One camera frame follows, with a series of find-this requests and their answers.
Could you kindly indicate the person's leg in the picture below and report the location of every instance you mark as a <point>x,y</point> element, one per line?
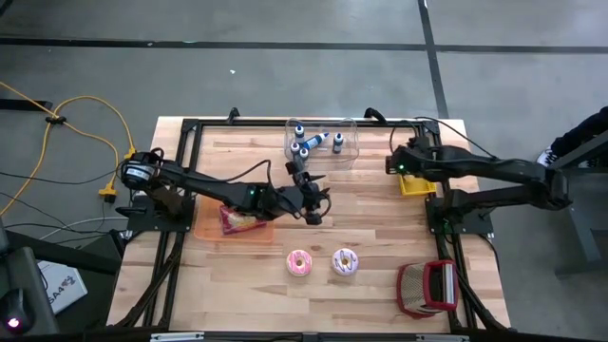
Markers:
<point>584,133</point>

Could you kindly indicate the lilac frosted toy donut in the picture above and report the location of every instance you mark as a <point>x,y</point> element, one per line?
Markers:
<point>336,266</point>

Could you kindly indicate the yellow plastic basket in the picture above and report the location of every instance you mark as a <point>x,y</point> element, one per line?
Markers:
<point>418,187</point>

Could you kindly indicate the black table frame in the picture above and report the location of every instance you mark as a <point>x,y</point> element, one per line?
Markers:
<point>266,124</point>

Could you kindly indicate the blue ink bottle white cap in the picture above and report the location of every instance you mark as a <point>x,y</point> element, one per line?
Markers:
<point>295,150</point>
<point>299,133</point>
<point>304,154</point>
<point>313,141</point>
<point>337,144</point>

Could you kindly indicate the silver table bracket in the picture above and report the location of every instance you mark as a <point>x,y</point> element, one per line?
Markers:
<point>442,338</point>
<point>178,337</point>

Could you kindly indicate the black computer mouse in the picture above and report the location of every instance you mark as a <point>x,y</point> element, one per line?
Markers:
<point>16,309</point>

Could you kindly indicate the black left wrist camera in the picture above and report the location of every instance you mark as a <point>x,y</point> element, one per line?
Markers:
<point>294,169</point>

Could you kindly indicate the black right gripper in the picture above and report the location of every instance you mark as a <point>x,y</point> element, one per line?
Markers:
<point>411,161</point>

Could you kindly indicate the white booklet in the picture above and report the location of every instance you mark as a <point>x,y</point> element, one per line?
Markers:
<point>64,290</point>

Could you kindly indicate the black floor bar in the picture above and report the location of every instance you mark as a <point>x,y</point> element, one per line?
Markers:
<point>24,104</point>

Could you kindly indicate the pink frosted toy donut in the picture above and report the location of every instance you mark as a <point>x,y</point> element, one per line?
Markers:
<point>292,268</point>

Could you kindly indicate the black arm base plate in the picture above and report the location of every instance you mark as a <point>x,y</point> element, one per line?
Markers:
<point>475,225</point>
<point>138,221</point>

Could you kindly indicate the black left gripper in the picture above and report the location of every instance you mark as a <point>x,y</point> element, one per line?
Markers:
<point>297,202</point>

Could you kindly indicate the red metal box grater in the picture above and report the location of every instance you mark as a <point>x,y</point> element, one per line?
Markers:
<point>427,287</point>

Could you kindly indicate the black metal stand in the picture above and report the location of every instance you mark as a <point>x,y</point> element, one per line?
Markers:
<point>577,237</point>

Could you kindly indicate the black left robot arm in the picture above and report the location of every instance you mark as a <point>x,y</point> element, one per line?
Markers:
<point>199,183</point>

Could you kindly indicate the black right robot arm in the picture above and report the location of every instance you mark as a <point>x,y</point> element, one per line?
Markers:
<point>499,166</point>

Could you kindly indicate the orange translucent plastic bin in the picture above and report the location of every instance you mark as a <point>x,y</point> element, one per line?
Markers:
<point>209,230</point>

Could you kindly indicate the red snack packet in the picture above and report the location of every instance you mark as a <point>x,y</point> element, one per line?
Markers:
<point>237,222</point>

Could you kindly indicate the clear plastic bin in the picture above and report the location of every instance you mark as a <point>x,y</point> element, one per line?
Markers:
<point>349,159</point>

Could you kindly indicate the person's shoe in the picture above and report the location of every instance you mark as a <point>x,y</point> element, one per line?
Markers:
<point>547,157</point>

